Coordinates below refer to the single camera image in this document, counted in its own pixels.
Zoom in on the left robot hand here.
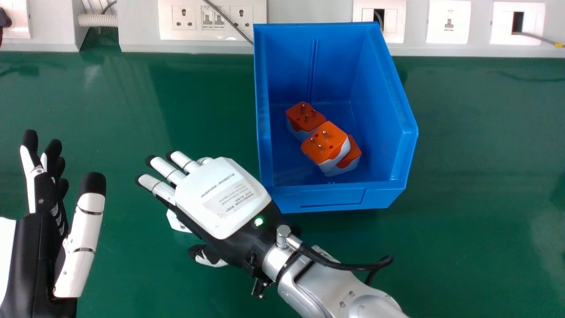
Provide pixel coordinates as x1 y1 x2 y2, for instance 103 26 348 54
0 129 107 318

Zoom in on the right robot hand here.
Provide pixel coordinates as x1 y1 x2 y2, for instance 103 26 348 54
135 150 285 278

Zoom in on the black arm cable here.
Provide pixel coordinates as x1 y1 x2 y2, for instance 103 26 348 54
297 244 394 285

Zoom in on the white socket plate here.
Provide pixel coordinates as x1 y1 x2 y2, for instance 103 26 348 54
352 0 407 44
426 0 472 45
0 0 32 40
490 1 546 46

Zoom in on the white corrugated hose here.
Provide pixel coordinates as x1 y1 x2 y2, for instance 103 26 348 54
77 13 119 28

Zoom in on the wide white socket strip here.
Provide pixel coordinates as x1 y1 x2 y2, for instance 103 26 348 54
158 0 267 42

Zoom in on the white-and-orange plug adapter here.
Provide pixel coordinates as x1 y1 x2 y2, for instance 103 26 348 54
301 121 352 174
285 101 328 142
326 134 362 178

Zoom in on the grey cable with yellow tip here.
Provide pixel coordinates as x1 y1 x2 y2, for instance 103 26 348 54
512 30 565 49

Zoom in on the blue plastic bin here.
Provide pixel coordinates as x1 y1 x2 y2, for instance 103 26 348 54
253 22 419 214

